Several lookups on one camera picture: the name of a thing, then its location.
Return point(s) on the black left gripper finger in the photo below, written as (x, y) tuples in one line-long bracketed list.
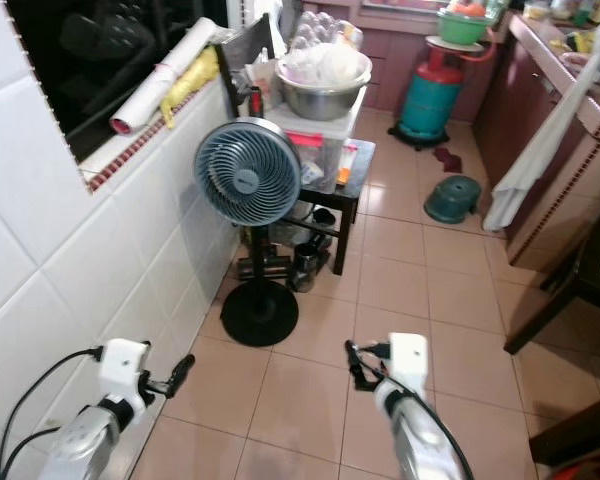
[(187, 367), (178, 388)]

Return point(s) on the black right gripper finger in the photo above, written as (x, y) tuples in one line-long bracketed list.
[(354, 358), (367, 381)]

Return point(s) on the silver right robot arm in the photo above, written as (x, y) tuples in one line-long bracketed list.
[(420, 440)]

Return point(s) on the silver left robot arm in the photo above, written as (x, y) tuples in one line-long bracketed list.
[(85, 440)]

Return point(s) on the black side table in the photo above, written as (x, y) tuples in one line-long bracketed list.
[(350, 190)]

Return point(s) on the low green plastic stool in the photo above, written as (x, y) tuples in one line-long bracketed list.
[(453, 198)]

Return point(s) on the grey standing fan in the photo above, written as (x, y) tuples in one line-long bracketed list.
[(248, 173)]

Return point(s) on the dark wooden table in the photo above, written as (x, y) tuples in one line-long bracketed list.
[(570, 290)]

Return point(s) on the dark wooden chair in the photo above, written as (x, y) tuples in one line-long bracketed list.
[(580, 430)]

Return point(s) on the clear plastic storage box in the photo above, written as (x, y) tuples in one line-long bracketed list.
[(325, 150)]

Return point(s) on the dark red floor scrap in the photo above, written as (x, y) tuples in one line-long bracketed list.
[(448, 158)]

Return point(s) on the brown kitchen cabinet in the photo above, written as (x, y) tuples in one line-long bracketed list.
[(555, 220)]

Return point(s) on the large steel mixing bowl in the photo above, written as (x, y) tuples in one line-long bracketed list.
[(322, 98)]

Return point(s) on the teal gas cylinder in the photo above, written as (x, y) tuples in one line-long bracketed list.
[(432, 100)]

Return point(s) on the white hanging towel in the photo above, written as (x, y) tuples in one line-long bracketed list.
[(540, 150)]

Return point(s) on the yellow cloth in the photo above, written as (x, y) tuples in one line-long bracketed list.
[(190, 85)]

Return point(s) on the white rolled paper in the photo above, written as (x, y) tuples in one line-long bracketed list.
[(160, 85)]

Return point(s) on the white plastic bag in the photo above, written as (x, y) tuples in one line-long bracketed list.
[(325, 65)]

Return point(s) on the clear egg tray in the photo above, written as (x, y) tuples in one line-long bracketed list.
[(330, 28)]

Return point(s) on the green plastic basin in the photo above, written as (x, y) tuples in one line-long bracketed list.
[(464, 27)]

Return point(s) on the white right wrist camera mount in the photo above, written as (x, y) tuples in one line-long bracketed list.
[(406, 358)]

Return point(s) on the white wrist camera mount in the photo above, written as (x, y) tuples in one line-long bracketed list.
[(406, 358), (122, 368)]

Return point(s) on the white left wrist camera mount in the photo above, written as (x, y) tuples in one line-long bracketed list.
[(122, 368)]

